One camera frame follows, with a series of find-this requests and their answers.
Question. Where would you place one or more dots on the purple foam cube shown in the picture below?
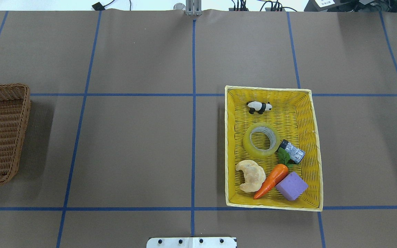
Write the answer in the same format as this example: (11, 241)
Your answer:
(292, 186)

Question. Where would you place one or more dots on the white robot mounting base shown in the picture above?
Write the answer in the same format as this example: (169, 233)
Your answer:
(192, 242)

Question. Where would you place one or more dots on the toy carrot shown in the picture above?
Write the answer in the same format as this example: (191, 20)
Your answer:
(277, 174)

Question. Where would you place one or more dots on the panda figurine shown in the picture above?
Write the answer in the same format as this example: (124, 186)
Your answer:
(259, 107)

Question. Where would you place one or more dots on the yellow tape roll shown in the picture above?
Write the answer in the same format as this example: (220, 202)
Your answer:
(273, 137)

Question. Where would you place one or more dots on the toy croissant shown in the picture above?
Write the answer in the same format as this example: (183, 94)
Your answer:
(254, 175)

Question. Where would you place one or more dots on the yellow woven basket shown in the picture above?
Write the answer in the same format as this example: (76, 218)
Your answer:
(293, 115)

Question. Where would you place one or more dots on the aluminium camera post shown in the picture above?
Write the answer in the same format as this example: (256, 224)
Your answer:
(193, 7)

